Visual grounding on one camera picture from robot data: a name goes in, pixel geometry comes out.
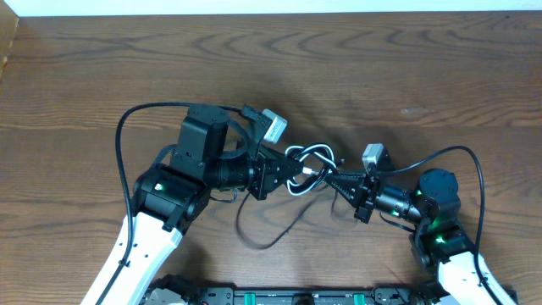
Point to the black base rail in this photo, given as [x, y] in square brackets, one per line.
[174, 289]

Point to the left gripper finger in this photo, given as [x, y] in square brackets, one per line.
[280, 163]
[285, 177]

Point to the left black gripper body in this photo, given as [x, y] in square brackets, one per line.
[259, 173]

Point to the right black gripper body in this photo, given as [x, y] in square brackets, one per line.
[370, 191]

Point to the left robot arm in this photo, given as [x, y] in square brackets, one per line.
[219, 148]

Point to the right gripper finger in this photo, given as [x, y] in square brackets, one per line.
[350, 175]
[346, 188]

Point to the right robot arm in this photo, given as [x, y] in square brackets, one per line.
[438, 240]

